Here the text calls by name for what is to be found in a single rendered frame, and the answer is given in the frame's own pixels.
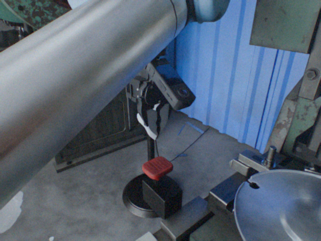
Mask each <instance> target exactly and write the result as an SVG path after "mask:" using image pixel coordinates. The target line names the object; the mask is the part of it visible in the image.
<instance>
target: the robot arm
mask: <svg viewBox="0 0 321 241"><path fill-rule="evenodd" d="M68 2H69V4H70V6H71V8H72V10H71V11H69V12H68V13H66V14H64V15H63V16H61V17H59V18H58V19H56V20H54V21H53V22H51V23H49V24H47V25H46V26H44V27H42V28H41V29H39V30H37V31H36V32H34V33H32V34H31V35H29V36H27V37H26V38H24V39H22V40H21V41H19V42H17V43H16V44H14V45H12V46H11V47H9V48H7V49H6V50H4V51H2V52H1V53H0V210H1V209H2V208H3V207H4V206H5V205H6V204H7V203H8V202H9V201H10V200H11V199H12V198H13V197H14V196H15V195H16V194H18V193H19V192H20V191H21V190H22V189H23V188H24V187H25V186H26V185H27V184H28V183H29V182H30V181H31V180H32V179H33V178H34V177H35V176H36V175H37V174H38V173H39V172H40V171H41V170H42V169H43V168H44V167H45V166H46V165H47V164H48V163H49V162H50V161H51V160H52V159H53V158H54V157H55V156H56V155H57V154H58V153H59V152H60V151H61V150H62V149H63V148H64V147H65V146H66V145H67V144H68V143H69V142H70V141H71V140H72V139H73V138H74V137H75V136H76V135H77V134H78V133H79V132H80V131H81V130H82V129H83V128H84V127H85V126H86V125H87V124H88V123H89V122H90V121H91V120H92V119H93V118H94V117H95V116H96V115H97V114H98V113H99V112H100V111H101V110H102V109H103V108H104V107H105V106H106V105H107V104H108V103H109V102H110V101H111V100H112V99H113V98H114V97H115V96H116V95H117V94H118V93H119V92H120V91H121V90H122V89H123V88H124V87H126V97H128V98H130V99H131V100H132V101H134V102H136V103H137V102H138V105H137V109H138V114H137V118H138V121H139V122H140V123H141V124H142V125H143V126H144V127H145V129H146V131H147V133H148V134H149V136H150V137H151V138H153V139H154V140H156V139H158V138H159V136H160V134H161V133H162V131H163V129H164V127H165V126H166V123H167V121H168V119H169V118H170V115H171V111H172V108H173V109H174V110H181V109H184V108H187V107H190V106H191V105H192V103H193V102H194V101H195V99H196V96H195V95H194V94H193V93H192V91H191V90H190V89H189V87H188V86H187V85H186V84H185V82H184V81H183V80H182V78H181V77H180V76H179V75H178V73H177V72H176V71H175V69H174V68H173V67H172V66H171V64H170V63H169V62H168V60H167V59H166V58H162V59H160V56H164V55H167V54H168V47H167V45H168V44H169V43H170V42H171V41H172V40H173V39H174V38H175V37H176V36H177V35H178V34H179V33H180V31H181V30H183V29H184V28H185V27H186V26H187V25H188V24H189V23H191V22H198V23H199V24H202V23H203V22H216V21H218V20H220V19H221V18H222V17H223V16H224V14H225V12H226V11H227V8H228V6H229V3H230V0H68ZM128 83H129V84H130V93H129V92H128ZM154 106H155V107H154ZM151 107H152V108H153V107H154V109H152V108H151Z"/></svg>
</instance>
